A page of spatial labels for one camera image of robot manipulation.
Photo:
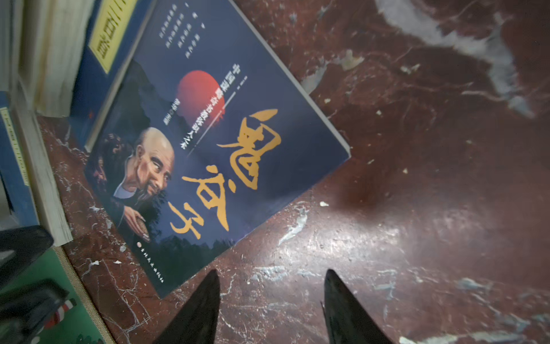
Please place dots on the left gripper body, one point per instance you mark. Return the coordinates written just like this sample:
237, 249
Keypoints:
26, 309

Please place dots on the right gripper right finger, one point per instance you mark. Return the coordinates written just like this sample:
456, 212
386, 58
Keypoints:
346, 320

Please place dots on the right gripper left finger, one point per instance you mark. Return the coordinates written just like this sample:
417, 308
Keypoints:
197, 320

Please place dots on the green burlap Christmas bag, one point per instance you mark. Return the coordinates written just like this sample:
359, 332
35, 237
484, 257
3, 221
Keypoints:
76, 321

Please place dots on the dark Guiguzi book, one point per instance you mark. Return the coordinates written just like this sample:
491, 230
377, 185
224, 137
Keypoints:
208, 136

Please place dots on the blue book near bag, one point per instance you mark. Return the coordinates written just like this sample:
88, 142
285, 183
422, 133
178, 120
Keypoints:
27, 175

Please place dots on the blue book top stack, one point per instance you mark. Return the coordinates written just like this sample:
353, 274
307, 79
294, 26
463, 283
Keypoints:
52, 45

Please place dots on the blue book stack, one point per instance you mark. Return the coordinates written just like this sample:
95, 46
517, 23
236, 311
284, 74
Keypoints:
112, 36
52, 45

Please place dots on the blue book middle stack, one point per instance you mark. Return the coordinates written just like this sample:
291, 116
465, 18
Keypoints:
112, 36

